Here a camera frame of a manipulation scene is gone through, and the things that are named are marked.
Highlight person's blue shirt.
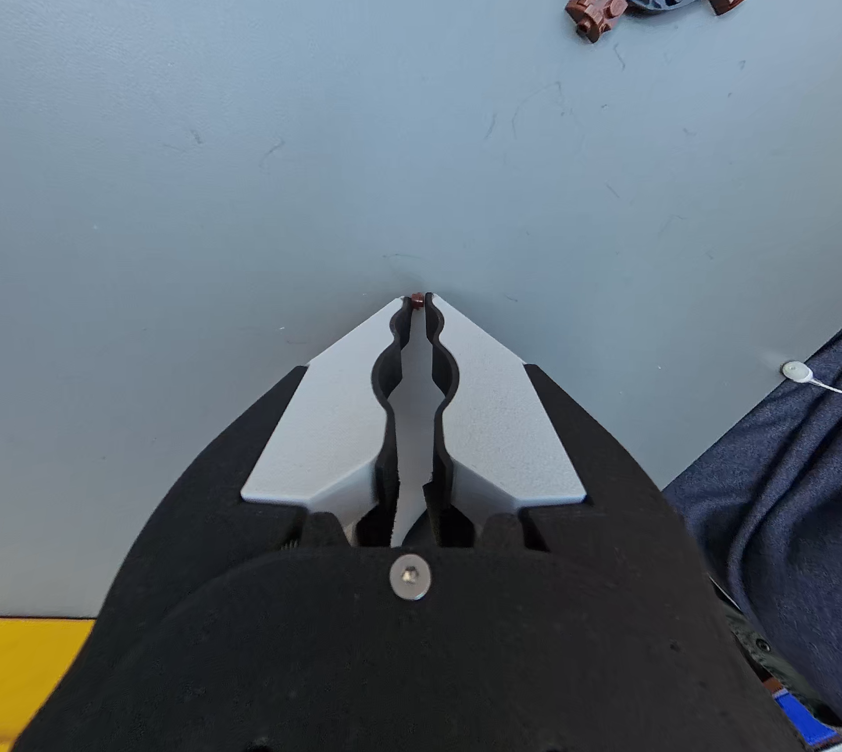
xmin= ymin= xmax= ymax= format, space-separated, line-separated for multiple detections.
xmin=661 ymin=327 xmax=842 ymax=723

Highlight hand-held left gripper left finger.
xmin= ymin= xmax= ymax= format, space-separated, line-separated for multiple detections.
xmin=241 ymin=297 xmax=414 ymax=544

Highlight white earbud with cable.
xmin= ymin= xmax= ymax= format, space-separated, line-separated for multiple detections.
xmin=781 ymin=360 xmax=842 ymax=395

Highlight yellow plastic bin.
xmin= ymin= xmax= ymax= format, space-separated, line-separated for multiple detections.
xmin=0 ymin=617 xmax=97 ymax=752

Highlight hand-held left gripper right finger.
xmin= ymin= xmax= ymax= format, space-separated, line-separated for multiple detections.
xmin=424 ymin=293 xmax=588 ymax=544

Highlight grey desk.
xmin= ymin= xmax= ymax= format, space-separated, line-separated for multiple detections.
xmin=0 ymin=0 xmax=842 ymax=623

